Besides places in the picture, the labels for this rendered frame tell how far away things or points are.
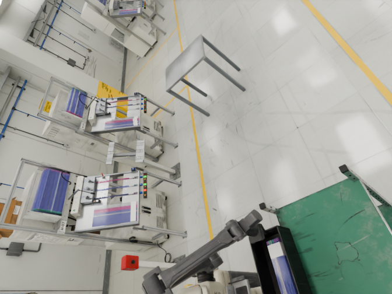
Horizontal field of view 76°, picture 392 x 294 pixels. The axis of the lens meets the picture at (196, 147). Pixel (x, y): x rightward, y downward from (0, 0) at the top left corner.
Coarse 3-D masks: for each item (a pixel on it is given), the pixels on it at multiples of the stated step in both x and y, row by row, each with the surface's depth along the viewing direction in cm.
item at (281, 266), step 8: (272, 240) 121; (280, 240) 120; (272, 248) 120; (280, 248) 117; (272, 256) 118; (280, 256) 116; (272, 264) 117; (280, 264) 114; (288, 264) 113; (280, 272) 113; (288, 272) 111; (280, 280) 112; (288, 280) 109; (280, 288) 111; (288, 288) 108
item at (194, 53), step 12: (192, 48) 310; (216, 48) 325; (180, 60) 323; (192, 60) 299; (204, 60) 288; (228, 60) 339; (168, 72) 338; (180, 72) 311; (168, 84) 325; (180, 96) 336; (204, 96) 393
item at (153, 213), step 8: (120, 192) 357; (152, 192) 357; (160, 192) 368; (112, 200) 367; (144, 200) 339; (152, 200) 349; (160, 200) 360; (144, 208) 334; (152, 208) 342; (160, 208) 352; (144, 216) 325; (152, 216) 335; (160, 216) 344; (144, 224) 319; (152, 224) 328; (160, 224) 338; (112, 232) 333; (120, 232) 318; (128, 232) 303; (136, 232) 305; (144, 232) 313; (152, 232) 322; (144, 240) 325; (152, 240) 329; (160, 240) 334; (104, 248) 333; (112, 248) 336; (120, 248) 340; (128, 248) 345; (136, 248) 349; (144, 248) 354
